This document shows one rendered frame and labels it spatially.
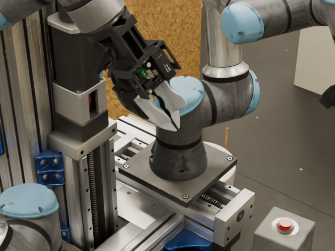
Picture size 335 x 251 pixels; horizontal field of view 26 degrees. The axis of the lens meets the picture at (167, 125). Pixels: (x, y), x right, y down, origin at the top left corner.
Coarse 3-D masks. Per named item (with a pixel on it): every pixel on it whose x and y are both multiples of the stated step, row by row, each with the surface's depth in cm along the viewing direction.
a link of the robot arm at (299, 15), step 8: (288, 0) 134; (296, 0) 134; (304, 0) 135; (312, 0) 133; (296, 8) 134; (304, 8) 134; (296, 16) 134; (304, 16) 135; (312, 16) 134; (296, 24) 135; (304, 24) 136; (312, 24) 137; (320, 24) 135; (288, 32) 137
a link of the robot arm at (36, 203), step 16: (16, 192) 144; (32, 192) 144; (48, 192) 144; (0, 208) 140; (16, 208) 139; (32, 208) 139; (48, 208) 140; (16, 224) 137; (32, 224) 138; (48, 224) 141; (48, 240) 140
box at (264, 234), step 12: (276, 216) 187; (288, 216) 187; (264, 228) 183; (276, 228) 183; (300, 228) 183; (312, 228) 184; (264, 240) 182; (276, 240) 180; (288, 240) 180; (300, 240) 180; (312, 240) 188
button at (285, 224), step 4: (280, 220) 184; (284, 220) 184; (288, 220) 184; (280, 224) 182; (284, 224) 182; (288, 224) 182; (292, 224) 183; (280, 228) 182; (284, 228) 182; (288, 228) 182
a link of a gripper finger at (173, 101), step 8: (160, 88) 110; (168, 88) 109; (160, 96) 111; (168, 96) 110; (176, 96) 109; (160, 104) 112; (168, 104) 112; (176, 104) 110; (184, 104) 108; (168, 112) 112; (176, 112) 112; (176, 120) 113
